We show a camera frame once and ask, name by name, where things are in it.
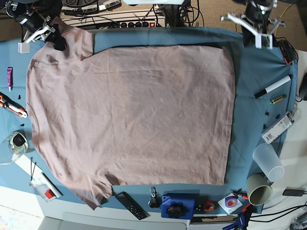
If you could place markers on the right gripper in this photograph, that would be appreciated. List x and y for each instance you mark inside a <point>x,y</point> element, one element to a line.
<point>39,28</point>

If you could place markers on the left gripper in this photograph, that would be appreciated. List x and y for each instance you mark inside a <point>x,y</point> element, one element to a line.
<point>256,18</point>

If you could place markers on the pink T-shirt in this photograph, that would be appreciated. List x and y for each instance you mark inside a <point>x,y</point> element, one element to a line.
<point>130,115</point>

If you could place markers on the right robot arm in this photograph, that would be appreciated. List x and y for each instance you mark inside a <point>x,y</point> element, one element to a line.
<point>44,7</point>

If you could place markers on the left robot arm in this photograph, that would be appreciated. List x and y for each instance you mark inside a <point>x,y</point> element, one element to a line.
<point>256,18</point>

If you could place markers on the black orange tool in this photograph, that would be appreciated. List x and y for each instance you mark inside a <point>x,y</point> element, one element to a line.
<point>286,51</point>

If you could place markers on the purple glue tube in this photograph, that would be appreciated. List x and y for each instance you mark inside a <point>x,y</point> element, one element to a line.
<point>9,78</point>

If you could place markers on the white black marker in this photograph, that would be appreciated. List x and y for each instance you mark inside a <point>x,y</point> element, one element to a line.
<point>273,86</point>

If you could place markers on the orange utility knife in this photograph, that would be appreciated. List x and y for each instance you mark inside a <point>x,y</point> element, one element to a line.
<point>11,106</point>

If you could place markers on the green gold battery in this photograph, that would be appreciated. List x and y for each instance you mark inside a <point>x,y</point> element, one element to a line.
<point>278,99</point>

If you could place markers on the black power strip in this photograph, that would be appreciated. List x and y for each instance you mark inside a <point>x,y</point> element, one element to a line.
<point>139,24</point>

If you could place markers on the clear tape roll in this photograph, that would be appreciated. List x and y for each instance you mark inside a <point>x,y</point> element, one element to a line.
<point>16,143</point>

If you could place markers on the white paper box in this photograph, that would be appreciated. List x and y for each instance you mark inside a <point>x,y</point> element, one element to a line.
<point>24,163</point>

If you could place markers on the translucent plastic cup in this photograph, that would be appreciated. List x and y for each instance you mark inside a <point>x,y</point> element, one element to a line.
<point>266,158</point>

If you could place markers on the white tube red cap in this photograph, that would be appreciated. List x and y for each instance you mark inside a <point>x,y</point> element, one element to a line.
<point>45,188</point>

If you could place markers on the black remote control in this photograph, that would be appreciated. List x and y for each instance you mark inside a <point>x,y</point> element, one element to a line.
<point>131,205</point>

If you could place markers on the black power adapter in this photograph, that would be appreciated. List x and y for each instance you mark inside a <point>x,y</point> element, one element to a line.
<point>294,192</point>

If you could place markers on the white purple disc packet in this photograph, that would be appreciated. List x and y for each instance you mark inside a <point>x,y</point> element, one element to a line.
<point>230,203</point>

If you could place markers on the red tape roll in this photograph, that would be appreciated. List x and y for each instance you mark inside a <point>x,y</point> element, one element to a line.
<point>208,206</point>

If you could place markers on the blue block black knob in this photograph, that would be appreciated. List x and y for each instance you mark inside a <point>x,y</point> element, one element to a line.
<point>178,206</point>

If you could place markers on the blue clamp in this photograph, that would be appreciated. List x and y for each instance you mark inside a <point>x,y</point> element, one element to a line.
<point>241,223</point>

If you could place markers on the black cable ties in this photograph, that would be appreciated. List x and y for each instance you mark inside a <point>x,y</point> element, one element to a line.
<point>32,168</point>

